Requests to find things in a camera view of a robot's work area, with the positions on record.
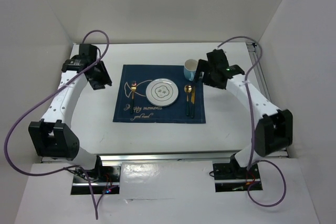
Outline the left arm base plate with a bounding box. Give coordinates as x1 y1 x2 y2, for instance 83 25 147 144
68 164 121 195

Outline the blue fish placemat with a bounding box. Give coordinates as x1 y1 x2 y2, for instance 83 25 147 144
113 65 206 124

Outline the aluminium right side rail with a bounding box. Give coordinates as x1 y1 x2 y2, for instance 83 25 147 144
246 42 270 100

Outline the gold fork green handle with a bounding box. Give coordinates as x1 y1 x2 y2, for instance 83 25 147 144
130 81 137 115

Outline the gold spoon green handle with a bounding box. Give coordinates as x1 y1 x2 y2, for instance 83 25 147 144
184 84 192 116

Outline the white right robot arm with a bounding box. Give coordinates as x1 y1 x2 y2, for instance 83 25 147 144
194 49 293 178

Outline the blue mug white inside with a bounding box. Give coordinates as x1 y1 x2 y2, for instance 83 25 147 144
183 59 198 81

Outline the aluminium front rail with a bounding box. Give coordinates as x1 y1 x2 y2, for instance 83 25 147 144
39 150 289 163

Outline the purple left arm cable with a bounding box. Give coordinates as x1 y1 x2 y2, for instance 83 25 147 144
3 29 110 220

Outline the white plate with green rim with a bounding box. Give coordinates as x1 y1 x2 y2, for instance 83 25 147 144
145 78 179 107

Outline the gold knife green handle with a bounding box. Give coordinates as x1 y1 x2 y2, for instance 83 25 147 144
191 86 196 119

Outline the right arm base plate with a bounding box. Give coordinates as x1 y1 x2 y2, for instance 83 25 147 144
209 163 263 193

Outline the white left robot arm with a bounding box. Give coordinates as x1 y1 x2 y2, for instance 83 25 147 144
28 44 112 182

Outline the aluminium rail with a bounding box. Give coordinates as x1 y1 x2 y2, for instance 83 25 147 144
246 42 270 100
39 150 289 163

